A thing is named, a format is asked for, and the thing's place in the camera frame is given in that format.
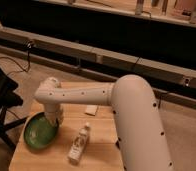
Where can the black office chair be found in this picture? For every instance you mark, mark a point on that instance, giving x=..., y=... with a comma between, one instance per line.
x=8, y=99

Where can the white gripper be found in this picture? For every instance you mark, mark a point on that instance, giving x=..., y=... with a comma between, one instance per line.
x=53, y=113

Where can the long grey metal rail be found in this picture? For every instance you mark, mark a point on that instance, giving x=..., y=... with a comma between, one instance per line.
x=157, y=70

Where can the dark object on table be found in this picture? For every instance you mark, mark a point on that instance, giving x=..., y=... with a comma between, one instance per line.
x=117, y=144

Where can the small white block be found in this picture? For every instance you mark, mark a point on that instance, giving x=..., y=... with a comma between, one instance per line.
x=91, y=110

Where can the small clear plastic bottle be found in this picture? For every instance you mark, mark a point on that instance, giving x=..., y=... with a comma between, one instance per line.
x=79, y=144

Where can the green ceramic bowl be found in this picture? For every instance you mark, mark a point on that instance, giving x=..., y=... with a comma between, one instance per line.
x=39, y=132

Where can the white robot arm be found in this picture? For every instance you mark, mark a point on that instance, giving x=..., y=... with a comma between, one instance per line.
x=139, y=128

